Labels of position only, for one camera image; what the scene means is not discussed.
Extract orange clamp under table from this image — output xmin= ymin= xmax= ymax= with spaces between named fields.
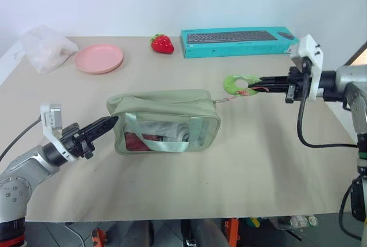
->
xmin=223 ymin=217 xmax=240 ymax=247
xmin=91 ymin=228 xmax=109 ymax=247

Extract green ring zipper charm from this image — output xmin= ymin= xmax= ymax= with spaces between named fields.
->
xmin=214 ymin=73 xmax=259 ymax=104

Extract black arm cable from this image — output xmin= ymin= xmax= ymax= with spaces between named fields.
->
xmin=296 ymin=57 xmax=359 ymax=148
xmin=0 ymin=117 xmax=42 ymax=160

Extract black robot body cable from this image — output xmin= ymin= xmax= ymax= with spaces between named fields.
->
xmin=338 ymin=183 xmax=364 ymax=242

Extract green transparent toiletry bag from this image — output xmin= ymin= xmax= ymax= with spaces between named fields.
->
xmin=106 ymin=88 xmax=221 ymax=158

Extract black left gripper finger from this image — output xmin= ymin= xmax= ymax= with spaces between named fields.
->
xmin=85 ymin=125 xmax=115 ymax=145
xmin=79 ymin=115 xmax=119 ymax=139

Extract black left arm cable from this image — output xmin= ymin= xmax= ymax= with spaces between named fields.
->
xmin=0 ymin=117 xmax=42 ymax=160

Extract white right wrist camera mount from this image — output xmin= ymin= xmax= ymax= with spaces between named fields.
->
xmin=288 ymin=34 xmax=325 ymax=102

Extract translucent white plastic bag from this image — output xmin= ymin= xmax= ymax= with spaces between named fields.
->
xmin=18 ymin=25 xmax=80 ymax=75

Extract green yellow small object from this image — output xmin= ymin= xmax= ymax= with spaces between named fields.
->
xmin=245 ymin=217 xmax=262 ymax=228

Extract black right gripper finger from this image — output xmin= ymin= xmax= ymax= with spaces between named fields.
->
xmin=259 ymin=76 xmax=290 ymax=85
xmin=248 ymin=84 xmax=289 ymax=93

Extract teal keyboard box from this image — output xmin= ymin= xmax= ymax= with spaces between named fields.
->
xmin=180 ymin=26 xmax=300 ymax=58

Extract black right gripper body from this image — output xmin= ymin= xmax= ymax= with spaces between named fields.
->
xmin=284 ymin=66 xmax=313 ymax=104

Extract reddish-brown item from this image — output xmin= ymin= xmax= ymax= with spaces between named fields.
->
xmin=125 ymin=132 xmax=161 ymax=152

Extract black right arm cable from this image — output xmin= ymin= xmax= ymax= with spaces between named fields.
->
xmin=296 ymin=57 xmax=359 ymax=148

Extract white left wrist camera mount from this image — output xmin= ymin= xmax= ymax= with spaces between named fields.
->
xmin=40 ymin=103 xmax=79 ymax=163

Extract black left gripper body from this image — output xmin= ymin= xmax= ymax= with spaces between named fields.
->
xmin=59 ymin=122 xmax=97 ymax=161

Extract pink round plate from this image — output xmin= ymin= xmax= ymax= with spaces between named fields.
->
xmin=73 ymin=44 xmax=124 ymax=75

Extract clear plastic bottles pack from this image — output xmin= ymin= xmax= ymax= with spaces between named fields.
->
xmin=269 ymin=214 xmax=319 ymax=231

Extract grey cloth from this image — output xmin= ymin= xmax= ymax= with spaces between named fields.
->
xmin=134 ymin=120 xmax=192 ymax=144

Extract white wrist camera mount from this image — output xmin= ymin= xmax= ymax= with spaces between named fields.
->
xmin=40 ymin=103 xmax=79 ymax=163
xmin=288 ymin=34 xmax=325 ymax=102

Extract red strawberry toy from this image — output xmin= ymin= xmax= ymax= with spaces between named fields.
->
xmin=149 ymin=33 xmax=175 ymax=54

